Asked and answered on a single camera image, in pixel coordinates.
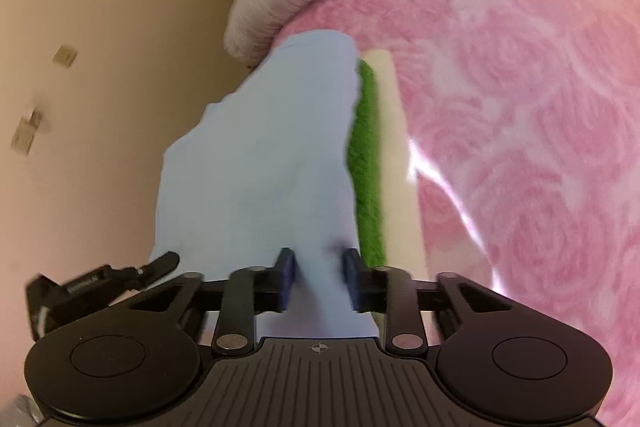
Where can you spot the white folded garment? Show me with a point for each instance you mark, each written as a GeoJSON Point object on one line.
{"type": "Point", "coordinates": [395, 147]}

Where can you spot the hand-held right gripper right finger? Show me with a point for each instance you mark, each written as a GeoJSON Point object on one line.
{"type": "Point", "coordinates": [352, 282]}

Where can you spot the square wall socket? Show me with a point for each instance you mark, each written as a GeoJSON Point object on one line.
{"type": "Point", "coordinates": [65, 55]}
{"type": "Point", "coordinates": [40, 118]}
{"type": "Point", "coordinates": [22, 137]}

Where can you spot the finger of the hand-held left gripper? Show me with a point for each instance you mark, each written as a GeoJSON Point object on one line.
{"type": "Point", "coordinates": [160, 264]}

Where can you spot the green knit sweater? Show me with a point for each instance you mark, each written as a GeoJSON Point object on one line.
{"type": "Point", "coordinates": [367, 187]}

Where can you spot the light blue sweater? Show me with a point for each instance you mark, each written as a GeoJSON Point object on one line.
{"type": "Point", "coordinates": [260, 147]}

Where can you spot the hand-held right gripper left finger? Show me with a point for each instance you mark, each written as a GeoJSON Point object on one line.
{"type": "Point", "coordinates": [286, 282]}

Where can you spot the pink floral blanket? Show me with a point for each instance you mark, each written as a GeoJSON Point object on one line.
{"type": "Point", "coordinates": [525, 132]}

